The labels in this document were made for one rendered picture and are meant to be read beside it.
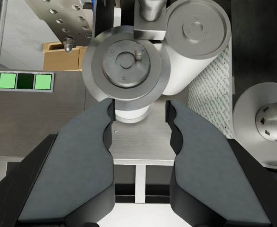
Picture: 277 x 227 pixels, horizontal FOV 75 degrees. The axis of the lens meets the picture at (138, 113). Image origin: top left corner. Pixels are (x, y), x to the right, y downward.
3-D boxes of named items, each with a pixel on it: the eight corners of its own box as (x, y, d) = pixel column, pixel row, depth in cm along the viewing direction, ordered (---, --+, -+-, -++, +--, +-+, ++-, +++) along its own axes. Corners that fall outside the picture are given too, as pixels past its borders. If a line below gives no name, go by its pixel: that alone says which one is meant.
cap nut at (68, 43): (72, 37, 63) (71, 50, 62) (75, 43, 66) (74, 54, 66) (61, 37, 63) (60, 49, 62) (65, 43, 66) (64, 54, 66)
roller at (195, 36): (230, -3, 32) (233, 61, 31) (187, 58, 58) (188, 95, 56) (163, -7, 32) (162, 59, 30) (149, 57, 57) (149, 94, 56)
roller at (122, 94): (161, 33, 30) (162, 100, 29) (148, 80, 56) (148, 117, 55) (92, 31, 30) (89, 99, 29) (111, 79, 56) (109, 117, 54)
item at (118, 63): (94, 48, 28) (139, 32, 29) (97, 54, 30) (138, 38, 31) (112, 92, 27) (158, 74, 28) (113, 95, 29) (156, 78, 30)
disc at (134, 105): (171, 26, 31) (171, 111, 29) (170, 28, 32) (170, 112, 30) (84, 23, 31) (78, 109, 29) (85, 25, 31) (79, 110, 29)
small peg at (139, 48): (145, 50, 25) (136, 54, 25) (144, 58, 28) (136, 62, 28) (141, 41, 26) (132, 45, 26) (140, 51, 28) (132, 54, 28)
